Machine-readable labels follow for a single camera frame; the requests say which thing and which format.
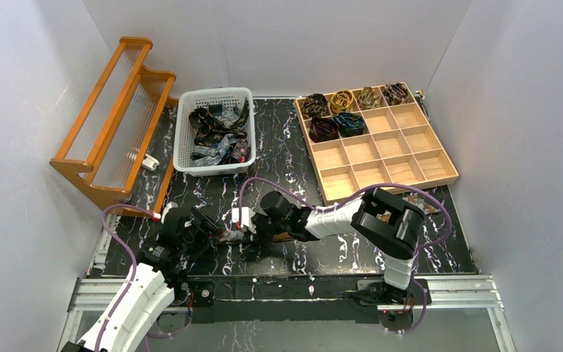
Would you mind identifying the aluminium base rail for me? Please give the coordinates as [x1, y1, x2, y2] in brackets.
[59, 274, 515, 351]

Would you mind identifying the dark camouflage tie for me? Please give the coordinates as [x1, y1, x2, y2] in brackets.
[188, 98, 251, 147]

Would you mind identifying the orange grey patterned tie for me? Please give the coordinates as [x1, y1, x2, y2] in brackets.
[216, 191, 441, 245]

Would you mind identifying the rolled dark brown tie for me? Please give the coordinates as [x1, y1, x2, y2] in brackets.
[301, 93, 330, 119]

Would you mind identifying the wooden compartment tray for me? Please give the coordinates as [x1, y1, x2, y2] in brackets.
[295, 82, 460, 205]

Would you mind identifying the rolled yellow tie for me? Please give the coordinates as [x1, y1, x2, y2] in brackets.
[329, 89, 354, 114]

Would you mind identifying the rolled brown multicolour tie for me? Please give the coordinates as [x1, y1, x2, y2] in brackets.
[357, 87, 380, 110]

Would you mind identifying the grey blue tie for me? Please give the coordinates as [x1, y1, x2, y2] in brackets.
[191, 114, 239, 167]

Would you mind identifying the small white clip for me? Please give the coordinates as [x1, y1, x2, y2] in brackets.
[141, 153, 160, 172]

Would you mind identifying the dark red purple tie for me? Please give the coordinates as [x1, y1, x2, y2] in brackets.
[229, 139, 251, 164]

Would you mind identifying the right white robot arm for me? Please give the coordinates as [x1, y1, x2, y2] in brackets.
[227, 188, 425, 305]

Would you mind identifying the white plastic basket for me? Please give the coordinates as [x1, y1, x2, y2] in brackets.
[173, 87, 256, 177]

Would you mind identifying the rolled dark red tie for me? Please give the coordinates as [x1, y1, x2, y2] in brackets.
[309, 117, 339, 143]

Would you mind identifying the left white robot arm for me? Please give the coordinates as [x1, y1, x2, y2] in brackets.
[62, 208, 225, 351]

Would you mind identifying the rolled dark striped tie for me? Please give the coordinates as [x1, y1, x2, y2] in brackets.
[383, 82, 409, 106]

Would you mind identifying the rolled blue black tie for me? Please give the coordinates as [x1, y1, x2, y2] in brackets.
[333, 111, 366, 138]

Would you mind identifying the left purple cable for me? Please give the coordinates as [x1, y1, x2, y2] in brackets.
[92, 204, 193, 352]

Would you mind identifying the orange wooden rack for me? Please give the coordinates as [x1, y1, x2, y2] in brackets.
[50, 37, 178, 216]

